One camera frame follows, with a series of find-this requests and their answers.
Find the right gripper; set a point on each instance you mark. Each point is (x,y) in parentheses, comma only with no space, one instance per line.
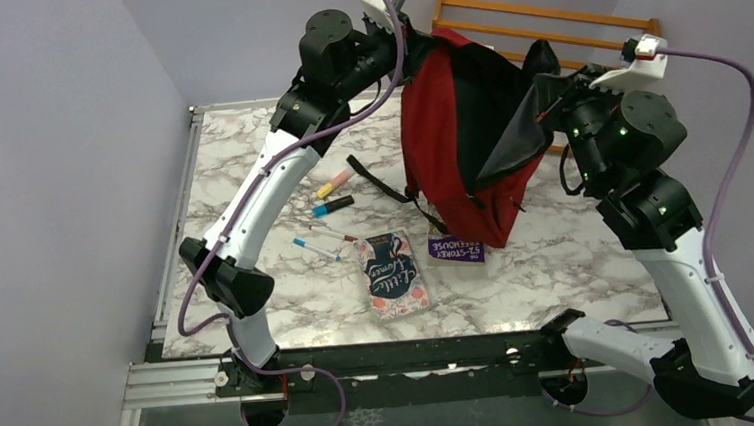
(580,91)

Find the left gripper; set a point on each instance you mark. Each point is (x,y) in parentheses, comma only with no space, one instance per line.
(415,45)

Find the red student backpack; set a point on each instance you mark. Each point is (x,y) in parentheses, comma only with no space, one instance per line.
(468,146)

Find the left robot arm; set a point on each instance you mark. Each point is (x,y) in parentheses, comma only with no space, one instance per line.
(345,76)

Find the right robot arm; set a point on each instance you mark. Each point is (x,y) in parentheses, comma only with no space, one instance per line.
(620,138)

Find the wooden shelf rack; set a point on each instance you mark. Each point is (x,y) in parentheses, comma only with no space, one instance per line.
(576,37)

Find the yellow pink highlighter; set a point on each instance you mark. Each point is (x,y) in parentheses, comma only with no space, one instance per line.
(329,187)

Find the blue black highlighter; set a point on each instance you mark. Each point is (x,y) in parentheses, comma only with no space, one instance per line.
(332,206)

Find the red capped white pen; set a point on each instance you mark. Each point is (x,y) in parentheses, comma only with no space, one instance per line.
(331,233)

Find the purple Treehouse book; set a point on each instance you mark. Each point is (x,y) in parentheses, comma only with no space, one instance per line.
(446,248)

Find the blue capped white pen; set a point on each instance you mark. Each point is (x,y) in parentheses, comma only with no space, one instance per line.
(315,249)

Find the Little Women floral book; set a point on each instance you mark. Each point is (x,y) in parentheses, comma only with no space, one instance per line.
(390,276)

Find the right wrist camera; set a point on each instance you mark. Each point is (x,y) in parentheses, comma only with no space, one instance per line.
(646,64)

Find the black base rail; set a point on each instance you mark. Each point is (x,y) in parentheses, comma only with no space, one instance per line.
(395,374)

